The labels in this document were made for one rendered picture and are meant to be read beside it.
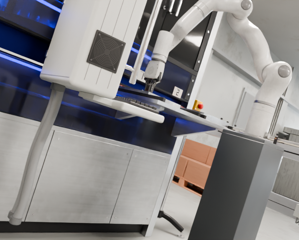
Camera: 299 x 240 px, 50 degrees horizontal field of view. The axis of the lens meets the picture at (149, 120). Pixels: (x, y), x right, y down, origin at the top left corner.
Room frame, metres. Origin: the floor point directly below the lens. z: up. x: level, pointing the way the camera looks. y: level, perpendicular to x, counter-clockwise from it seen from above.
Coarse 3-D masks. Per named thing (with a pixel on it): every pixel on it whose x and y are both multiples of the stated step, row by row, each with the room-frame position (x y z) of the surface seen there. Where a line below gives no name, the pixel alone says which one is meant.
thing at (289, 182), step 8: (288, 128) 8.21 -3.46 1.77; (296, 136) 8.06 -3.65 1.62; (288, 144) 8.15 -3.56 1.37; (288, 160) 8.06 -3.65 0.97; (280, 168) 8.15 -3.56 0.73; (288, 168) 8.02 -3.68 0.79; (296, 168) 7.89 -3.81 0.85; (280, 176) 8.11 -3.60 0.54; (288, 176) 7.98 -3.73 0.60; (296, 176) 7.85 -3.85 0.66; (280, 184) 8.06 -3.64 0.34; (288, 184) 7.94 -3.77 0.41; (296, 184) 7.81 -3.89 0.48; (280, 192) 8.02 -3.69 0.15; (288, 192) 7.89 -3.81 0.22; (296, 192) 7.76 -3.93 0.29; (296, 200) 7.76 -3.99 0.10
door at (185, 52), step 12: (192, 0) 2.08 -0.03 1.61; (168, 12) 1.97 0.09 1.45; (180, 12) 2.03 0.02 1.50; (168, 24) 1.99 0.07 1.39; (204, 24) 2.20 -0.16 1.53; (192, 36) 2.15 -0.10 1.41; (180, 48) 2.10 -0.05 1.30; (192, 48) 2.17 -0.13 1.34; (180, 60) 2.12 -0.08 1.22; (192, 60) 2.20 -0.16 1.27
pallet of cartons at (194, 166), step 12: (192, 144) 5.46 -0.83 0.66; (204, 144) 5.28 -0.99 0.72; (180, 156) 5.06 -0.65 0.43; (192, 156) 5.40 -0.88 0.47; (204, 156) 5.22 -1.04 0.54; (180, 168) 5.00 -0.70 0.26; (192, 168) 4.82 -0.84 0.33; (204, 168) 4.66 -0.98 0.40; (180, 180) 4.92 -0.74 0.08; (192, 180) 4.76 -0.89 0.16; (204, 180) 4.60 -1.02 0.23; (192, 192) 4.70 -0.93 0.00
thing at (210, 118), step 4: (184, 108) 1.91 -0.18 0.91; (200, 112) 1.81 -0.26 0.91; (208, 116) 1.82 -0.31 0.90; (212, 116) 1.85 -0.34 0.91; (212, 120) 1.86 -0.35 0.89; (216, 120) 1.88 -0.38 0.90; (220, 120) 1.91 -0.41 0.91; (220, 124) 1.91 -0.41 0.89; (224, 124) 1.94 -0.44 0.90; (228, 124) 1.97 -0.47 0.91
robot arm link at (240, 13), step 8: (200, 0) 1.69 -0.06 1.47; (208, 0) 1.68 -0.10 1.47; (216, 0) 1.68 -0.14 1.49; (224, 0) 1.67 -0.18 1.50; (232, 0) 1.64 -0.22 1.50; (240, 0) 1.62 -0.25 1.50; (248, 0) 1.61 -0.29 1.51; (200, 8) 1.68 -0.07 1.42; (208, 8) 1.69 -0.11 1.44; (216, 8) 1.70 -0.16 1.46; (224, 8) 1.67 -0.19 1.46; (232, 8) 1.64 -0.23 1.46; (240, 8) 1.61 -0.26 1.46; (248, 8) 1.61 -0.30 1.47; (240, 16) 1.65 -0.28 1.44
